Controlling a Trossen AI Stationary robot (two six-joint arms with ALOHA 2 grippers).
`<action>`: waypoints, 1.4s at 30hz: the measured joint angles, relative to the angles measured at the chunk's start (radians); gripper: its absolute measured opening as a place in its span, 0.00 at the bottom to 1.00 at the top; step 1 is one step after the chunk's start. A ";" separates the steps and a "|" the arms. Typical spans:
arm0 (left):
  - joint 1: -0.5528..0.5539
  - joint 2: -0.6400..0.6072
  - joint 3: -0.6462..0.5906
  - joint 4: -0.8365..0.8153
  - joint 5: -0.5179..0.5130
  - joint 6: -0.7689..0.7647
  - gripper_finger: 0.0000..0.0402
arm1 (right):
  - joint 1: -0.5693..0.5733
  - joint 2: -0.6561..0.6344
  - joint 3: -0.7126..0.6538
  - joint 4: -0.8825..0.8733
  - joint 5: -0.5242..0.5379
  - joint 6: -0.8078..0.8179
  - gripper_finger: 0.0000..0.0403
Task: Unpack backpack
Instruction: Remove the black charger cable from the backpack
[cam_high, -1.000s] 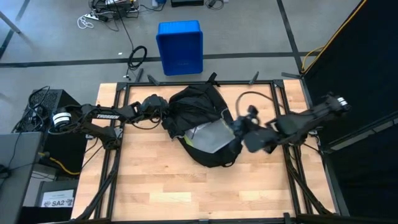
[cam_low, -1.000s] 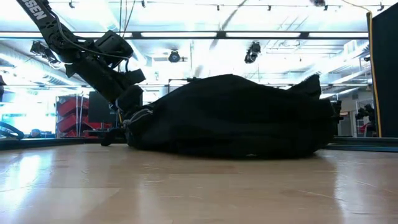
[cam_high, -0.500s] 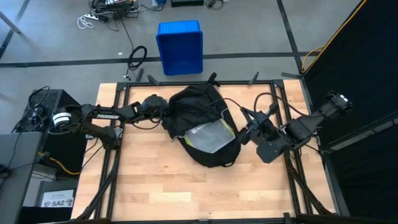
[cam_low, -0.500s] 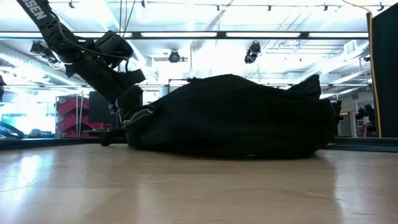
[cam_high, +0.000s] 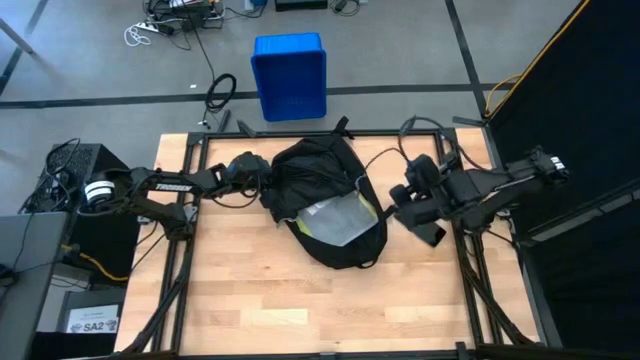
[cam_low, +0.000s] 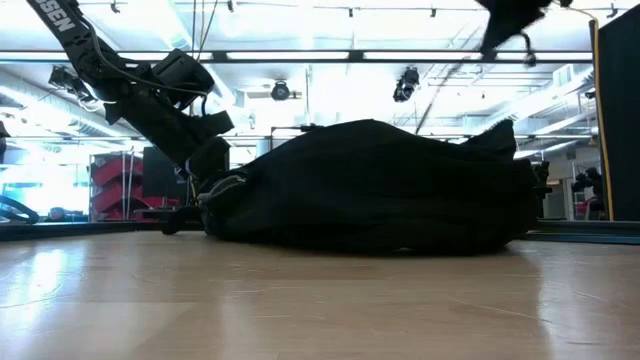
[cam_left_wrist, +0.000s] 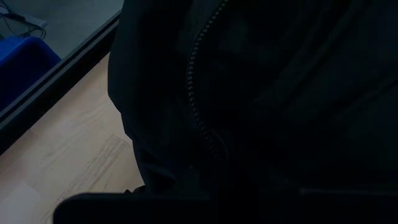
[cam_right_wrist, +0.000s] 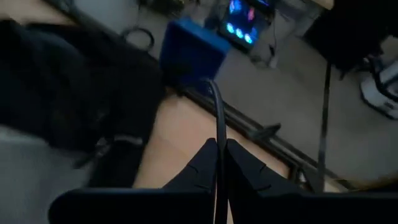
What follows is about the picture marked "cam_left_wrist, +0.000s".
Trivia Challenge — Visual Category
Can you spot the black backpack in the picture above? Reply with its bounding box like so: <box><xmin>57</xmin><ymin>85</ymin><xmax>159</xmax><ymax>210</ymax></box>
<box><xmin>107</xmin><ymin>0</ymin><xmax>398</xmax><ymax>195</ymax></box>

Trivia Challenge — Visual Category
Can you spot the blue plastic bin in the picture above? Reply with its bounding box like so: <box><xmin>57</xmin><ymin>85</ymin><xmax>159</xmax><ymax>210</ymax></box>
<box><xmin>0</xmin><ymin>35</ymin><xmax>62</xmax><ymax>113</ymax></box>

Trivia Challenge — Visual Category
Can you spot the white power strip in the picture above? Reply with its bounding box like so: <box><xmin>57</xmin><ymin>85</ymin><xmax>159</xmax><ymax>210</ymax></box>
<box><xmin>0</xmin><ymin>6</ymin><xmax>47</xmax><ymax>30</ymax></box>

